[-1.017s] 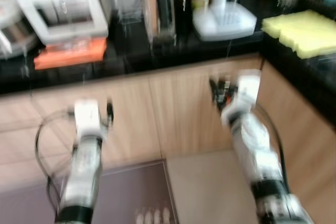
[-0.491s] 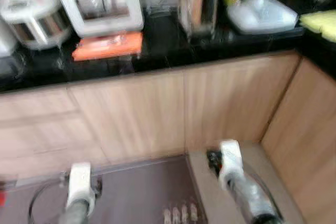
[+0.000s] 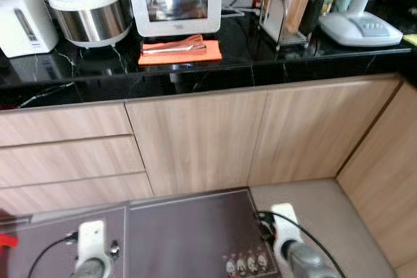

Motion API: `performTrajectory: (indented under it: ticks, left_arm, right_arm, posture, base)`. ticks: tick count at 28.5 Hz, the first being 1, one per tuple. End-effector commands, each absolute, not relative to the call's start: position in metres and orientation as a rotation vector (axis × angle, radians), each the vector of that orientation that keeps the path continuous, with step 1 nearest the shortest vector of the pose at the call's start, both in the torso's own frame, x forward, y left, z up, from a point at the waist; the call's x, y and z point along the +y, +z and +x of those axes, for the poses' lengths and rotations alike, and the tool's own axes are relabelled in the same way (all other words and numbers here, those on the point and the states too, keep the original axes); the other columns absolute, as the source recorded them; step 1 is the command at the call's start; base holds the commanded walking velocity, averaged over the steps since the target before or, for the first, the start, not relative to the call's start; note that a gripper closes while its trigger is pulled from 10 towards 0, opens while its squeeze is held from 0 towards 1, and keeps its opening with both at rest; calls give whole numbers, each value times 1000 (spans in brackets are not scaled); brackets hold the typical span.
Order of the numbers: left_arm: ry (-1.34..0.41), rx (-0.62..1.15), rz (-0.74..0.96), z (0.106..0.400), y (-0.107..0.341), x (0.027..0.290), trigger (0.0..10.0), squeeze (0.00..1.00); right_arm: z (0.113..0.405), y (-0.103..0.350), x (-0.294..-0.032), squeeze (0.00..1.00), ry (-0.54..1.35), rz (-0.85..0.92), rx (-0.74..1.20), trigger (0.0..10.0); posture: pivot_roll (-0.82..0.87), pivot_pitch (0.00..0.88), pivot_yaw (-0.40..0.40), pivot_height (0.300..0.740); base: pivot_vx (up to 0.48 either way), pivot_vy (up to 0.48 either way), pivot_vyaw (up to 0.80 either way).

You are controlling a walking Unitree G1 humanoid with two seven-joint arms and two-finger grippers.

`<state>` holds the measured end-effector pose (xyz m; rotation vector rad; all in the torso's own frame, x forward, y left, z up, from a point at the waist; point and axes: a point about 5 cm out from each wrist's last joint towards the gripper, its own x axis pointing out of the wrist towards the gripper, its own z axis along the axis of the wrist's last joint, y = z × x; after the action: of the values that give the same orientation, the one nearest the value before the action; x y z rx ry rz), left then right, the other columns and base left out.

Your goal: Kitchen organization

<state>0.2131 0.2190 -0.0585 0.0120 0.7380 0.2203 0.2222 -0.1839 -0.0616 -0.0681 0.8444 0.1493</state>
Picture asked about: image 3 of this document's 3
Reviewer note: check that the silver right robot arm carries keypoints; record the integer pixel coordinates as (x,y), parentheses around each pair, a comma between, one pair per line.
(306,262)

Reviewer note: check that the light wood drawer front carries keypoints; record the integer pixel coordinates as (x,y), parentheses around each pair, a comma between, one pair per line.
(65,125)
(65,161)
(71,193)

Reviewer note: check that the dark purple cartoon print mat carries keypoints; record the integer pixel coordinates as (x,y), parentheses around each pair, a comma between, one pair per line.
(189,232)

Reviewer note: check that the dark purple floor mat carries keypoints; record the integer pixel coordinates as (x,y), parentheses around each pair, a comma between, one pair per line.
(39,226)

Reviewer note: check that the red object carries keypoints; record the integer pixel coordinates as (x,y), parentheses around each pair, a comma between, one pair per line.
(6,240)

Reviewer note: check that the light wood cabinet door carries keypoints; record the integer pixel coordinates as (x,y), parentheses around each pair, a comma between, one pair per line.
(195,141)
(319,128)

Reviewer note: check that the light wood cabinet side panel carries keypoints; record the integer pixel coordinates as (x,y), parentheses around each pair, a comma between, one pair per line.
(384,180)

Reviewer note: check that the orange cloth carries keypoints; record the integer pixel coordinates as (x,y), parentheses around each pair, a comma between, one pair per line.
(195,53)

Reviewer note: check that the steel cutting board rack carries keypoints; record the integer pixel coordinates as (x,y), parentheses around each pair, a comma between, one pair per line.
(293,38)

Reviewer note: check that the stainless steel tongs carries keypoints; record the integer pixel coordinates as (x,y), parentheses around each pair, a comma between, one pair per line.
(169,48)

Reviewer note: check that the white fan base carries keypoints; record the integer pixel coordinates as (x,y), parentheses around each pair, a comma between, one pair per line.
(358,27)

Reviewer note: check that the black cutting board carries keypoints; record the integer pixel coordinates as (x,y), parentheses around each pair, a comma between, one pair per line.
(319,4)

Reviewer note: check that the steel and white rice cooker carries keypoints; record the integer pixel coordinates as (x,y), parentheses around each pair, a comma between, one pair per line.
(91,21)

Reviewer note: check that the white electric thermo pot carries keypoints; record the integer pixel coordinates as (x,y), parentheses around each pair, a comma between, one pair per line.
(23,17)

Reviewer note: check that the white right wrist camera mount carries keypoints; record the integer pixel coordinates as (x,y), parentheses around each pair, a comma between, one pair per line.
(285,226)

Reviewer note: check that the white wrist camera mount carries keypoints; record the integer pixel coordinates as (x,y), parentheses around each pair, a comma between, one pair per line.
(91,239)
(285,226)

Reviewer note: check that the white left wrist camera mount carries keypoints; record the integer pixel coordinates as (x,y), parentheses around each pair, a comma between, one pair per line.
(91,239)

